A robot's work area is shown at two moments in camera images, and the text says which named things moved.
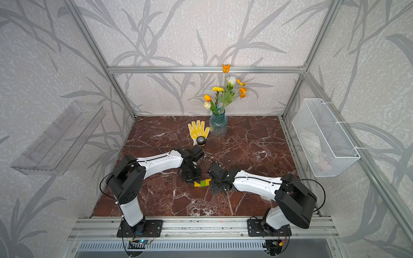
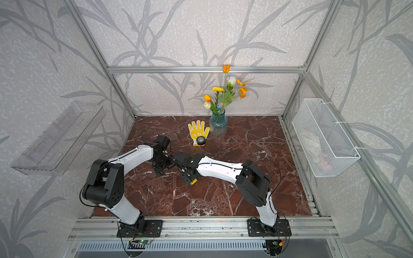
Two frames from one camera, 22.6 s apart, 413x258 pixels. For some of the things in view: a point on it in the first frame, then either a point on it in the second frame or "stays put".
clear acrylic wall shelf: x=54 y=153 stays put
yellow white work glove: x=196 y=131 stays put
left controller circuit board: x=144 y=242 stays put
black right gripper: x=212 y=185 to x=185 y=180
